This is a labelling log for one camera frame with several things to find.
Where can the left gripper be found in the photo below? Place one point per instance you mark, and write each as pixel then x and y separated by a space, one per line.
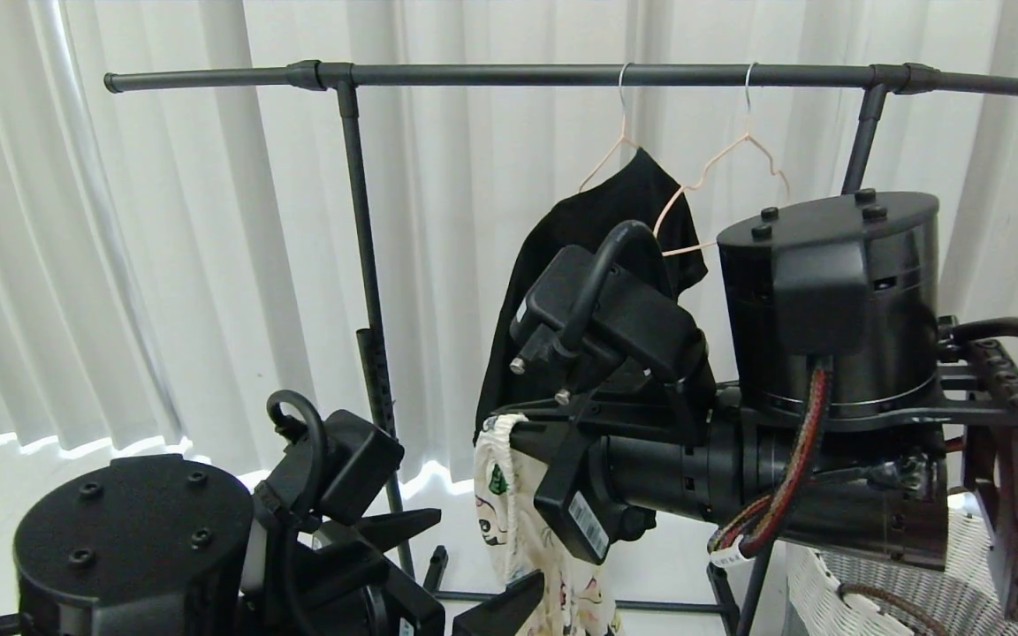
pixel 341 583

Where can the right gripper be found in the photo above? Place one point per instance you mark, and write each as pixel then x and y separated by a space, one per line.
pixel 677 477

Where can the cream printed garment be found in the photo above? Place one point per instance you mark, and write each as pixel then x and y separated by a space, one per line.
pixel 518 530

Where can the black short-sleeved shirt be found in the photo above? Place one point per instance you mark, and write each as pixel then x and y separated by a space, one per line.
pixel 597 212

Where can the pink clothes hanger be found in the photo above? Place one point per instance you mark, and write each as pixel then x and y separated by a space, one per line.
pixel 739 146
pixel 622 115

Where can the white laundry basket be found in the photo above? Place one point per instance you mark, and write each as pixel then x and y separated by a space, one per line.
pixel 898 583

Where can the black clothes rack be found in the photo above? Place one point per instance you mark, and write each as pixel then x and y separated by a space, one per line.
pixel 562 75

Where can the white curtain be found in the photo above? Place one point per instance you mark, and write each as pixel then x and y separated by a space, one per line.
pixel 208 265

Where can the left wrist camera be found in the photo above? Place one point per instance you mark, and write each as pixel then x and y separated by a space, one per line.
pixel 350 468

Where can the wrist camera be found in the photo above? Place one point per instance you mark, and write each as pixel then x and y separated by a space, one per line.
pixel 633 318
pixel 350 468

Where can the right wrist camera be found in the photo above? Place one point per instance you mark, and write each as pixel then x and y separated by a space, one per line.
pixel 633 318

